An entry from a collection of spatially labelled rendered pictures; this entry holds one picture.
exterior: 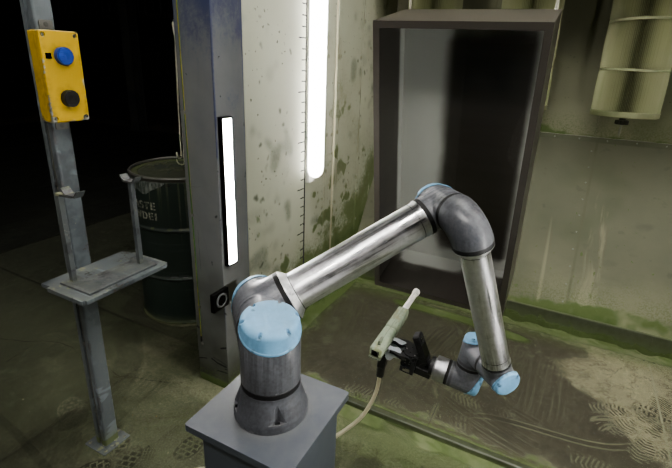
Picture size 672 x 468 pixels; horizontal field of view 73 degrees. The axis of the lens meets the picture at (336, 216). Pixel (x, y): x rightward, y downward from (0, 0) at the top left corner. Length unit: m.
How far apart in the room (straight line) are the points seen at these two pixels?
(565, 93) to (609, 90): 0.44
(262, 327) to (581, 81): 2.60
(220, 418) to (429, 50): 1.60
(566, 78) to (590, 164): 0.55
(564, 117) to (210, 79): 2.23
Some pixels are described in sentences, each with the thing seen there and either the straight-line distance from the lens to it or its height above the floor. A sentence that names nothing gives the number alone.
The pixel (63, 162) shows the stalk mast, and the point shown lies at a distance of 1.69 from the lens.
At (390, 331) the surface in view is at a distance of 1.75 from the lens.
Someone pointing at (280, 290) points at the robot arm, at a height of 0.91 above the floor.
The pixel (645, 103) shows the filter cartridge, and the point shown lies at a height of 1.34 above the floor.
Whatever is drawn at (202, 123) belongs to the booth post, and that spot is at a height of 1.25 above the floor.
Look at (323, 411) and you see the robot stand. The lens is 1.27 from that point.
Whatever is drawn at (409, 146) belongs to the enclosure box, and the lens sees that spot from 2.23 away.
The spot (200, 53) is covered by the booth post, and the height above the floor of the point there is 1.50.
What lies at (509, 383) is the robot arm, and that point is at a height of 0.57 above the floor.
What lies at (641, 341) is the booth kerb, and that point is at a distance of 3.02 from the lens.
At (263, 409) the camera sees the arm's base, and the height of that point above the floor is 0.70.
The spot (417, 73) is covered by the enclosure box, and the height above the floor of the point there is 1.45.
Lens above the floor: 1.50
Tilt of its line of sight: 19 degrees down
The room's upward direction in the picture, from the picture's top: 2 degrees clockwise
